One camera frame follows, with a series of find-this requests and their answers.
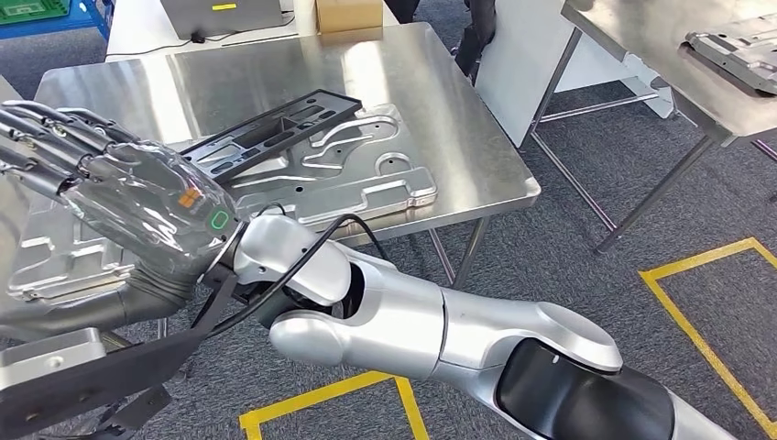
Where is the yellow floor tape rectangle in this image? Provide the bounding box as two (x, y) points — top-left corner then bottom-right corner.
(639, 236), (777, 438)
(238, 370), (431, 440)

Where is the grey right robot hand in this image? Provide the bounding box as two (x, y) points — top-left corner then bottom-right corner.
(0, 98), (246, 343)

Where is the steel side table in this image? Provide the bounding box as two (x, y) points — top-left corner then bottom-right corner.
(0, 73), (26, 104)

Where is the large black plastic panel part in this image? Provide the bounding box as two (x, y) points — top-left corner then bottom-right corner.
(180, 89), (364, 186)

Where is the green plastic crate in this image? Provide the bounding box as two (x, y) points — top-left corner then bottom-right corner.
(0, 0), (72, 27)

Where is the stamped silver metal panel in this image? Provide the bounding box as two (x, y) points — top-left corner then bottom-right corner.
(0, 103), (440, 303)

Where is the brown cardboard box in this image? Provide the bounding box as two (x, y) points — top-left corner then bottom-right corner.
(314, 0), (385, 35)

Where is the grey stamped metal part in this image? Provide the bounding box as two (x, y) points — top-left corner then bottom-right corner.
(678, 13), (777, 97)

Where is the thin black strip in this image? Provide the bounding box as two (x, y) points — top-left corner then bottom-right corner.
(221, 31), (300, 48)

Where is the white board panel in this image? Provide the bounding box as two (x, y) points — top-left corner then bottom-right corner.
(474, 0), (584, 149)

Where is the white desk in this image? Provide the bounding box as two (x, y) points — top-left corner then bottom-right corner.
(555, 30), (676, 119)
(104, 0), (402, 62)

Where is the steel table with thin legs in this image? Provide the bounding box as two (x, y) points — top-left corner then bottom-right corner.
(530, 0), (777, 255)

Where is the blue metal shelf rack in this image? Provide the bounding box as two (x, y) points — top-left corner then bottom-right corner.
(0, 0), (116, 42)

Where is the stainless steel workbench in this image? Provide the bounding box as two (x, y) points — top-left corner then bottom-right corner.
(0, 22), (542, 290)

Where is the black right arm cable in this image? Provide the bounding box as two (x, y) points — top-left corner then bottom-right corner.
(193, 203), (391, 340)

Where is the black laptop power cable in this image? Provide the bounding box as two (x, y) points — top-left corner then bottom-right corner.
(104, 13), (299, 61)

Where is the grey laptop with yellow sticker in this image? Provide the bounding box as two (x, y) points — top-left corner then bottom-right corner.
(159, 0), (287, 41)

